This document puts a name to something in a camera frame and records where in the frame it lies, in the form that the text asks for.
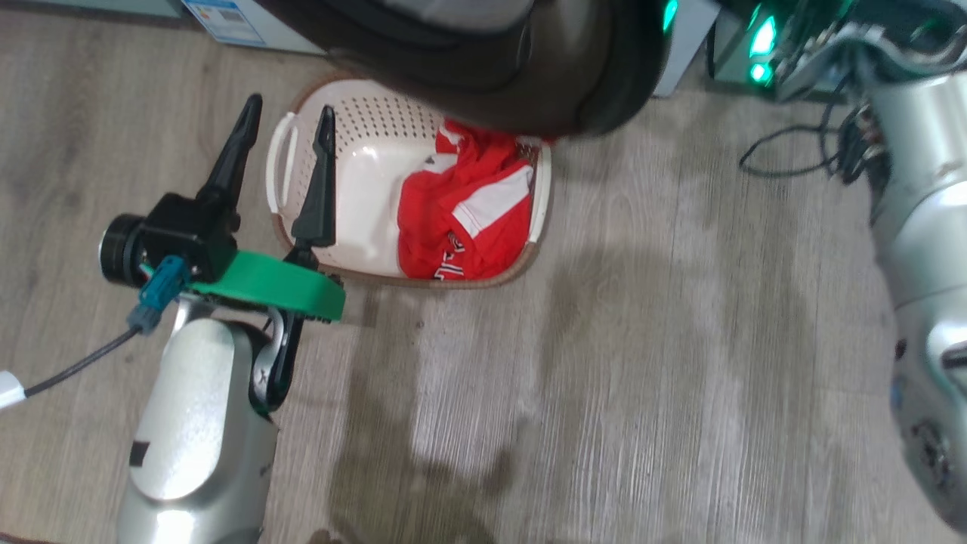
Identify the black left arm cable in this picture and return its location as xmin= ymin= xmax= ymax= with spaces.
xmin=0 ymin=255 xmax=190 ymax=413

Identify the dark round washing machine door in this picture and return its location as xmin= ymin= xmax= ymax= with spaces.
xmin=257 ymin=0 xmax=673 ymax=141

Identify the blue and white machine sticker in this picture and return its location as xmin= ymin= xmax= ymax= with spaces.
xmin=181 ymin=0 xmax=270 ymax=48

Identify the cream perforated laundry basket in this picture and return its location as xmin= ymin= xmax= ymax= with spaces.
xmin=264 ymin=72 xmax=554 ymax=289

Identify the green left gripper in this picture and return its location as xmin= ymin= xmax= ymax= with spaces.
xmin=185 ymin=93 xmax=347 ymax=323

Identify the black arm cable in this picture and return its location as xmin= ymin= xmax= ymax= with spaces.
xmin=0 ymin=255 xmax=190 ymax=413
xmin=739 ymin=76 xmax=877 ymax=186

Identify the pale green plain cabinet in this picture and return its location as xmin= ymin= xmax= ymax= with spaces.
xmin=709 ymin=6 xmax=758 ymax=85

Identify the pale green cabinet with drawers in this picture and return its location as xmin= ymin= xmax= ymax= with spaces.
xmin=0 ymin=0 xmax=184 ymax=20

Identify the red and white jersey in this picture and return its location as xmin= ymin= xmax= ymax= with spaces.
xmin=396 ymin=117 xmax=557 ymax=282

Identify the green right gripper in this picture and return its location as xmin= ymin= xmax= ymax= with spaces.
xmin=744 ymin=0 xmax=862 ymax=99

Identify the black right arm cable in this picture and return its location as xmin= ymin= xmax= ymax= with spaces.
xmin=739 ymin=76 xmax=877 ymax=186

